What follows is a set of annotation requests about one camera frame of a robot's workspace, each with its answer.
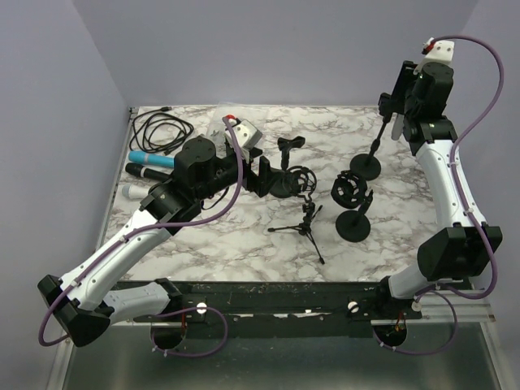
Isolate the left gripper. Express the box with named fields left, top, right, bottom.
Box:
left=196, top=147, right=284, bottom=202

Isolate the black round-base mic stand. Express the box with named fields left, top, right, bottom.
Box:
left=270, top=136, right=306, bottom=199

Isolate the black tripod shock-mount stand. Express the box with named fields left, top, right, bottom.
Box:
left=267, top=166, right=325, bottom=265

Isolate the silver grey microphone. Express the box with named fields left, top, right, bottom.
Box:
left=391, top=114, right=404, bottom=141

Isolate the shock mount round-base stand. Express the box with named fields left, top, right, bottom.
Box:
left=331, top=170, right=373, bottom=243

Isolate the silver mic clip stand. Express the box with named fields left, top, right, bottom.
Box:
left=349, top=93, right=393, bottom=181

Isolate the black microphone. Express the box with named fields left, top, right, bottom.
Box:
left=125, top=162, right=169, bottom=182

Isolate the blue microphone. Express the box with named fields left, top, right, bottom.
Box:
left=128, top=151, right=175, bottom=168

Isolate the white microphone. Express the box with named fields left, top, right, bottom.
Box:
left=121, top=184, right=150, bottom=201

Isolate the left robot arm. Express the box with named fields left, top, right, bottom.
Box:
left=37, top=136, right=282, bottom=347

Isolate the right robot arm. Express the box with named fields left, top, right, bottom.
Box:
left=373, top=61, right=503, bottom=319

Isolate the clear plastic screw box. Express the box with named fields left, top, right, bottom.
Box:
left=206, top=102, right=242, bottom=144

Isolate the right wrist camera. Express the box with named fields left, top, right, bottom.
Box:
left=414, top=37, right=455, bottom=75

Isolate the coiled black usb cable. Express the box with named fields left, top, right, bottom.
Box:
left=128, top=106, right=195, bottom=156

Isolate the black mounting rail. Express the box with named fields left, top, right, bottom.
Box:
left=134, top=281, right=427, bottom=339

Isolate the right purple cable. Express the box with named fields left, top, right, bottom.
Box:
left=432, top=36, right=505, bottom=300

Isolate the aluminium extrusion frame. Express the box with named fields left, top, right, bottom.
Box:
left=44, top=106, right=139, bottom=390

